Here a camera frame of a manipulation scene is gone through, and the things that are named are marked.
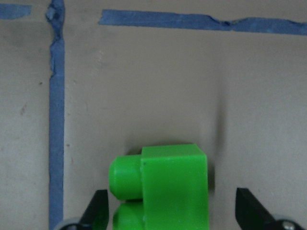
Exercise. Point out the brown paper table cover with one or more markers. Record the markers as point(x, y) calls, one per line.
point(240, 96)

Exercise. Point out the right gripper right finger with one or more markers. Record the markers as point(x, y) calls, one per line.
point(250, 213)

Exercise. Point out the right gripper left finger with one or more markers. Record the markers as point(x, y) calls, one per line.
point(96, 214)

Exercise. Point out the green toy block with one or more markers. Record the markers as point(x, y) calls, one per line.
point(162, 188)

